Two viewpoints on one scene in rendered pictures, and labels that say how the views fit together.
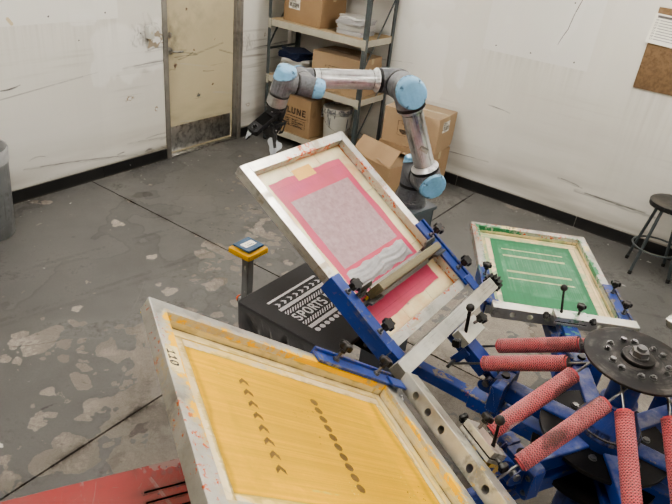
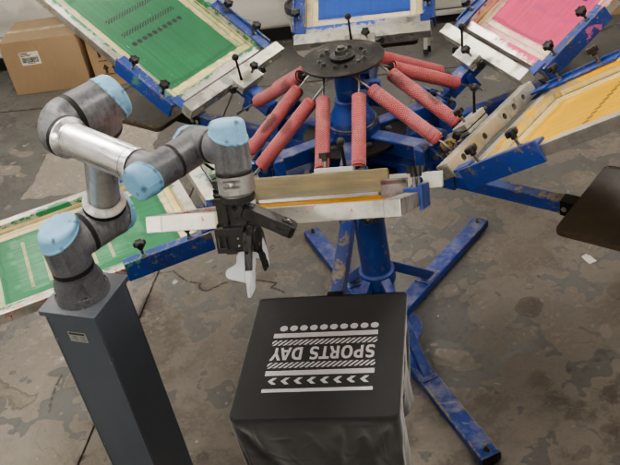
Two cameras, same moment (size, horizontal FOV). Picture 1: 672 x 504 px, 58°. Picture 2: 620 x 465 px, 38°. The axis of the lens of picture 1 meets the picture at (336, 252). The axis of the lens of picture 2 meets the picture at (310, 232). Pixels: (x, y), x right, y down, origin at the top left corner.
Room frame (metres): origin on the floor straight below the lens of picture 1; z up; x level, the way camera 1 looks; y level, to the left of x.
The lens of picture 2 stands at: (2.59, 1.79, 2.63)
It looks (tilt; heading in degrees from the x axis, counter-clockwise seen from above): 35 degrees down; 251
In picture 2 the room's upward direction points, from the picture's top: 12 degrees counter-clockwise
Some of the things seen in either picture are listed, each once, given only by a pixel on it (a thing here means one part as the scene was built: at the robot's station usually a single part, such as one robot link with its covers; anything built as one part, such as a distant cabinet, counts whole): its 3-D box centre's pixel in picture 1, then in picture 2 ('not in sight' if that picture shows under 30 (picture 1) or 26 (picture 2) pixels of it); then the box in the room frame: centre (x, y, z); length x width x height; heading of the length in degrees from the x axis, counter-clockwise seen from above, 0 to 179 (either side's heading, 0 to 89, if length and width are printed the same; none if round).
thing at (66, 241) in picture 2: (415, 169); (65, 243); (2.54, -0.31, 1.37); 0.13 x 0.12 x 0.14; 21
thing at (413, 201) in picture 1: (410, 192); (77, 279); (2.55, -0.31, 1.25); 0.15 x 0.15 x 0.10
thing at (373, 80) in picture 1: (350, 79); (95, 149); (2.42, 0.02, 1.75); 0.49 x 0.11 x 0.12; 111
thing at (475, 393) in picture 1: (423, 371); (342, 258); (1.75, -0.37, 0.89); 1.24 x 0.06 x 0.06; 57
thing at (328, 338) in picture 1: (319, 303); (322, 351); (2.02, 0.04, 0.95); 0.48 x 0.44 x 0.01; 57
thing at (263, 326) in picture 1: (283, 369); (405, 401); (1.85, 0.15, 0.74); 0.46 x 0.04 x 0.42; 57
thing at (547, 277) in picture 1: (551, 272); (117, 204); (2.32, -0.94, 1.05); 1.08 x 0.61 x 0.23; 177
